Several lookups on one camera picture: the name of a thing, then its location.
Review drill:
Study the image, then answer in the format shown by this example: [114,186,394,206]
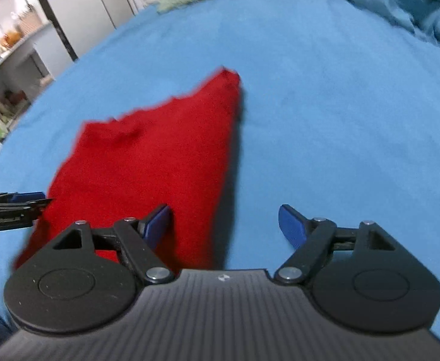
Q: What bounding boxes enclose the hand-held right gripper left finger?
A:
[52,204,175,285]

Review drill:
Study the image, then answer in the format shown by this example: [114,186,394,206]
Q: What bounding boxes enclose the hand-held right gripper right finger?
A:
[274,204,398,285]

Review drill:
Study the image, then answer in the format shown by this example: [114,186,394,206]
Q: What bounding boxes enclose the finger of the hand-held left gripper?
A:
[0,192,45,201]
[0,198,54,212]

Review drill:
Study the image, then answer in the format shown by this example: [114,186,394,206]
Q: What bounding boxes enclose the red knit sweater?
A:
[15,67,243,271]

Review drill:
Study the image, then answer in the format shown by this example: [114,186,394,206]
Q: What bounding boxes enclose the blue bed sheet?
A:
[0,0,440,350]

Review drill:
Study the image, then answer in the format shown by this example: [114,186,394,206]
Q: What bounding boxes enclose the white shelf unit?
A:
[0,22,57,153]

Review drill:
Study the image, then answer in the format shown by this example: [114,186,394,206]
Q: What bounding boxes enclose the wicker basket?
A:
[16,12,43,36]

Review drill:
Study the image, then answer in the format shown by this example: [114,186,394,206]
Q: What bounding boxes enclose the black pole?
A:
[35,0,80,61]

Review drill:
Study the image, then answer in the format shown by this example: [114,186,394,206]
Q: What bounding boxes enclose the white wardrobe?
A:
[36,0,138,58]

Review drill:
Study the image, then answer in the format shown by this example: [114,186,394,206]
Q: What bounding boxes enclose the blue duvet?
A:
[308,0,440,54]

